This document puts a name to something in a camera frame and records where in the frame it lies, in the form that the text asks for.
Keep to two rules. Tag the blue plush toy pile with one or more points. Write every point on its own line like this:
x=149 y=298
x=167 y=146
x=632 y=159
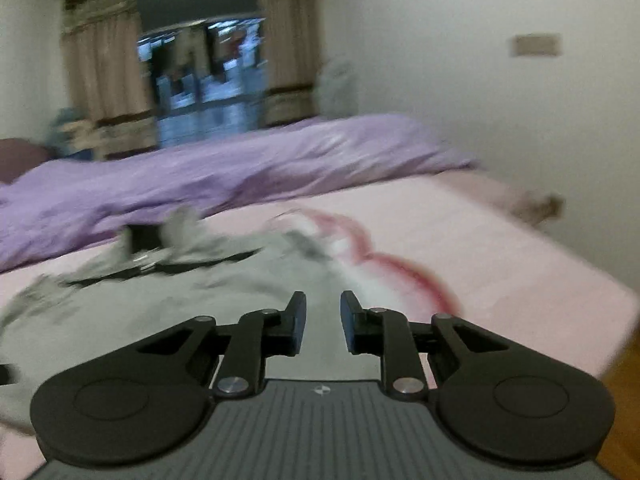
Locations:
x=72 y=136

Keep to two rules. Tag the covered standing fan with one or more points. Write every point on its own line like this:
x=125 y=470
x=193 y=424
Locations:
x=335 y=93

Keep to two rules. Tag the left beige curtain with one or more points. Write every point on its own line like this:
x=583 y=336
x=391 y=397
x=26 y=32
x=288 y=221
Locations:
x=107 y=81

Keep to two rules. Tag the balcony window frame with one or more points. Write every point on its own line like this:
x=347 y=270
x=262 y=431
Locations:
x=183 y=121

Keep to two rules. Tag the grey and black jacket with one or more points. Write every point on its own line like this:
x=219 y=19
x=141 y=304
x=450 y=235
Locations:
x=119 y=297

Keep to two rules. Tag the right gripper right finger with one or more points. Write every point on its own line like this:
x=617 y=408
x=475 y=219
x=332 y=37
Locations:
x=397 y=342

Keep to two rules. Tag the right beige curtain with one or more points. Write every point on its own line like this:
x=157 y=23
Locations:
x=292 y=53

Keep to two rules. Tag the pink bed sheet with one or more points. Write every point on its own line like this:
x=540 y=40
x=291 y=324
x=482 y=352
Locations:
x=518 y=333

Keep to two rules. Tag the beige curtain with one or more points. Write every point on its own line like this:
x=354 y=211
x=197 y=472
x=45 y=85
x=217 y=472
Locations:
x=292 y=53
x=107 y=81

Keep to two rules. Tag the purple duvet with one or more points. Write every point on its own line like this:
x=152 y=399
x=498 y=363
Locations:
x=63 y=205

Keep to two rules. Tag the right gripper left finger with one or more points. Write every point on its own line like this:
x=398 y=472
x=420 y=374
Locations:
x=246 y=346

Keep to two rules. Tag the hanging laundry outside window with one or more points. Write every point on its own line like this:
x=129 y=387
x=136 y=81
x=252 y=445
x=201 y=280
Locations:
x=214 y=60

